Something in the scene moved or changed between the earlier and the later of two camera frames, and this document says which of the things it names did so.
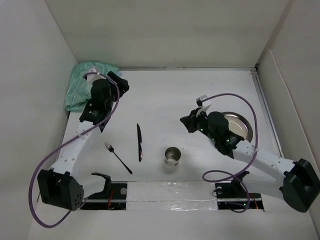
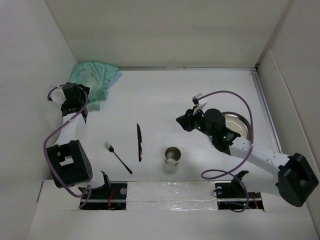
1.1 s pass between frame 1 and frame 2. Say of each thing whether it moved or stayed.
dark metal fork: stayed
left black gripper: moved
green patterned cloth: stayed
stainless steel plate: stayed
